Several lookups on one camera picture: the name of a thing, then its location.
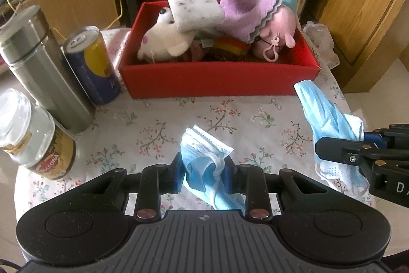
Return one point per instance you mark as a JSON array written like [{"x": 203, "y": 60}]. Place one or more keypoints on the blue and pink plush toy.
[{"x": 278, "y": 23}]

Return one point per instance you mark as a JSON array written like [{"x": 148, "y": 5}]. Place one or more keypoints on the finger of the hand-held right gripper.
[
  {"x": 375, "y": 137},
  {"x": 338, "y": 150}
]

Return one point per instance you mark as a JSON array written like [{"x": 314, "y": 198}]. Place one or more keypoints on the cream plush toy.
[{"x": 163, "y": 39}]

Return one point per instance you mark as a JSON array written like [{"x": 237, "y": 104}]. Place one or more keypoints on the red cardboard box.
[{"x": 207, "y": 81}]

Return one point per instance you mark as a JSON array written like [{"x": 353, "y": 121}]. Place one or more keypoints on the blue face mask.
[
  {"x": 322, "y": 119},
  {"x": 201, "y": 151}
]

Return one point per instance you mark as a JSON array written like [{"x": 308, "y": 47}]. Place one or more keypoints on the steel thermos bottle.
[{"x": 41, "y": 68}]

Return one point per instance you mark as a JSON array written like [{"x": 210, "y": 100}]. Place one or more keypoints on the glass coffee jar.
[{"x": 38, "y": 145}]

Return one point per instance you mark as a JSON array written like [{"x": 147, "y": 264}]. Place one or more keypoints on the blue and yellow drink can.
[{"x": 92, "y": 68}]

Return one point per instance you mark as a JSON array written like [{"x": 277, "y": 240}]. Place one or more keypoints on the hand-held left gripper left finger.
[{"x": 179, "y": 177}]

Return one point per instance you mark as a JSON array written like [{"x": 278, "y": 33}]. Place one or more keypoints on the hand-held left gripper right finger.
[{"x": 229, "y": 180}]

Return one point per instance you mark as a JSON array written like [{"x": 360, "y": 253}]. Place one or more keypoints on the purple knitted cloth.
[{"x": 239, "y": 14}]

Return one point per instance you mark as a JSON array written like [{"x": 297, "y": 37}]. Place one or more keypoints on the floral tablecloth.
[{"x": 159, "y": 119}]

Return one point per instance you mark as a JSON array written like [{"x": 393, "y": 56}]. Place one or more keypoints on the clear plastic bag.
[{"x": 322, "y": 39}]

